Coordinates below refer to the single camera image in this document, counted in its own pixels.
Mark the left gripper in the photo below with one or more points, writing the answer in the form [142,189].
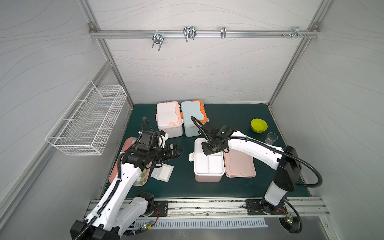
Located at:
[169,152]

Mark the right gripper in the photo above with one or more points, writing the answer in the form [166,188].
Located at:
[208,147]

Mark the gauze packet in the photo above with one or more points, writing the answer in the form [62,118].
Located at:
[162,172]

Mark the pink first aid box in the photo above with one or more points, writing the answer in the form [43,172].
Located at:
[212,168]

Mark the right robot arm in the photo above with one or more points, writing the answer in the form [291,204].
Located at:
[284,161]

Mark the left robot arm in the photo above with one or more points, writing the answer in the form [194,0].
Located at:
[106,221]

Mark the green table mat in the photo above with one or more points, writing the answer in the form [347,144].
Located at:
[182,182]

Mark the green bowl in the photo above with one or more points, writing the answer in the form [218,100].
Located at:
[259,125]

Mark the pink tray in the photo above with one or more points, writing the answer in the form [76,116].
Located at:
[113,173]

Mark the green checkered cloth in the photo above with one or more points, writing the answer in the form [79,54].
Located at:
[143,178]

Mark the clear plastic cup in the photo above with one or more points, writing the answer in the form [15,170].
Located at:
[271,138]

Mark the metal u-bolt clamp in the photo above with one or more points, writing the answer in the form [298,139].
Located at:
[189,33]

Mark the metal hook clamp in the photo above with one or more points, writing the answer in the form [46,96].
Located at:
[157,39]

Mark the aluminium crossbar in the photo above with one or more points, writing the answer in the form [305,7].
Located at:
[201,34]

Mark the white box peach handle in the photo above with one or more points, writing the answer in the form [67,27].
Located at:
[169,119]

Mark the blue box orange handle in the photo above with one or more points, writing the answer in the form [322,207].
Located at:
[193,109]

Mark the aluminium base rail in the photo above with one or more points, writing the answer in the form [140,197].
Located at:
[209,208]

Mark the white wire basket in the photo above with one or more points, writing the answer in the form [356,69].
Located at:
[85,127]

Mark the small metal bracket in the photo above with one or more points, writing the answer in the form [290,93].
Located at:
[223,32]

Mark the metal screw bracket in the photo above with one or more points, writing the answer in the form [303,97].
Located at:
[296,33]

